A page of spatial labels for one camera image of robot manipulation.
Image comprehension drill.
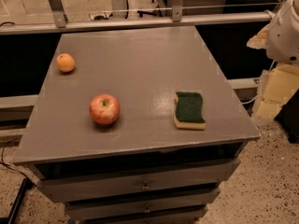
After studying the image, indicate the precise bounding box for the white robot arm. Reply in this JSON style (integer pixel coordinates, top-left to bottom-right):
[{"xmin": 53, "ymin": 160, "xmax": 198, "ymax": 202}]
[{"xmin": 266, "ymin": 0, "xmax": 299, "ymax": 64}]

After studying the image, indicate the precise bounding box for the red apple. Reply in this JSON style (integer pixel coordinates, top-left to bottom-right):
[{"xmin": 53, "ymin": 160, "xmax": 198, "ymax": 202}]
[{"xmin": 89, "ymin": 94, "xmax": 121, "ymax": 126}]

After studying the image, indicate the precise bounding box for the grey drawer cabinet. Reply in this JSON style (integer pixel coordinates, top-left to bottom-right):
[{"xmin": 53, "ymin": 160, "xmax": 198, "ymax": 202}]
[{"xmin": 12, "ymin": 25, "xmax": 262, "ymax": 224}]

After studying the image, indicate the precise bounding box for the green and yellow sponge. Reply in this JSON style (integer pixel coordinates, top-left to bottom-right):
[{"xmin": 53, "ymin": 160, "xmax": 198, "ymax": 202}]
[{"xmin": 174, "ymin": 91, "xmax": 206, "ymax": 130}]

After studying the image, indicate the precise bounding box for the orange fruit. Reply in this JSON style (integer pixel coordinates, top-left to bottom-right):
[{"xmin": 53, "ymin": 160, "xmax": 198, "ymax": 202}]
[{"xmin": 56, "ymin": 53, "xmax": 75, "ymax": 72}]

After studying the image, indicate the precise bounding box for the middle grey drawer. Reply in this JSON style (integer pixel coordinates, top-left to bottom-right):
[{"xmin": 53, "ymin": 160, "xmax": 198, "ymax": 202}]
[{"xmin": 66, "ymin": 187, "xmax": 220, "ymax": 220}]

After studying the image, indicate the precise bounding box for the grey drawer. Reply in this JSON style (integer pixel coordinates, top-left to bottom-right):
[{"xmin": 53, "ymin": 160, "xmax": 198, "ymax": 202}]
[
  {"xmin": 37, "ymin": 158, "xmax": 240, "ymax": 203},
  {"xmin": 66, "ymin": 187, "xmax": 220, "ymax": 220},
  {"xmin": 81, "ymin": 205, "xmax": 207, "ymax": 224}
]

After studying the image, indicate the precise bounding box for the top grey drawer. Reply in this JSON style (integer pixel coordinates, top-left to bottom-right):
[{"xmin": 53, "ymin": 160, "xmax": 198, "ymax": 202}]
[{"xmin": 37, "ymin": 158, "xmax": 240, "ymax": 203}]

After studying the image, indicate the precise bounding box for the bottom grey drawer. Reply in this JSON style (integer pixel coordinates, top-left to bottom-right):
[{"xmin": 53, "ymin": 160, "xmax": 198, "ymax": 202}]
[{"xmin": 81, "ymin": 205, "xmax": 207, "ymax": 224}]

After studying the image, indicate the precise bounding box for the yellow foam block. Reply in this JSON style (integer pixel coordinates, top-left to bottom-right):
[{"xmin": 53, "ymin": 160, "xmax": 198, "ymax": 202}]
[{"xmin": 253, "ymin": 63, "xmax": 299, "ymax": 121}]

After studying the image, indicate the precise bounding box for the metal frame rail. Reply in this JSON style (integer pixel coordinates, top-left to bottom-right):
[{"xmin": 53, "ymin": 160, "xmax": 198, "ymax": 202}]
[{"xmin": 0, "ymin": 10, "xmax": 274, "ymax": 35}]

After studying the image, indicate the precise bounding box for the black floor frame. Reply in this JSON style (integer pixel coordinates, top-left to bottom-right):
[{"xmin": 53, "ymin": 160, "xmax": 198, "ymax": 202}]
[{"xmin": 0, "ymin": 178, "xmax": 28, "ymax": 224}]

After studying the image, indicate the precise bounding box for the black floor cable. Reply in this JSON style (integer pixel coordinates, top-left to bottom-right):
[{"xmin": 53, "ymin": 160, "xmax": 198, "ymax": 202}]
[{"xmin": 0, "ymin": 137, "xmax": 31, "ymax": 180}]

